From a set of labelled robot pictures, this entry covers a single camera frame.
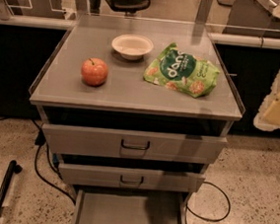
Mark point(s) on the green rice chip bag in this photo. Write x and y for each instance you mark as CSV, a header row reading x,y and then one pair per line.
x,y
182,72

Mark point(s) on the grey drawer cabinet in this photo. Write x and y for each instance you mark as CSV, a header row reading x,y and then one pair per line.
x,y
125,101

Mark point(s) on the bottom grey drawer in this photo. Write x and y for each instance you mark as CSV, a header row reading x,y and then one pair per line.
x,y
121,206

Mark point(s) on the grey drawer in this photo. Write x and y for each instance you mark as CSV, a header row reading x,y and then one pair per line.
x,y
135,144
103,176
121,206

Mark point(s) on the top grey drawer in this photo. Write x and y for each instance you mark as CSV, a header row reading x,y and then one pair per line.
x,y
135,144

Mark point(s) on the middle grey drawer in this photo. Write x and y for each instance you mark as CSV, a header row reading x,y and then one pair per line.
x,y
103,176

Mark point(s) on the white paper bowl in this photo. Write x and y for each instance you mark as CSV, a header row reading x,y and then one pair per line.
x,y
132,47

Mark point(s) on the red apple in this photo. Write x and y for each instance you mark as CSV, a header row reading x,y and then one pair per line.
x,y
94,71

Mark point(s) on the black pole on floor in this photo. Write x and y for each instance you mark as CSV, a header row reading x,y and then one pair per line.
x,y
13,168

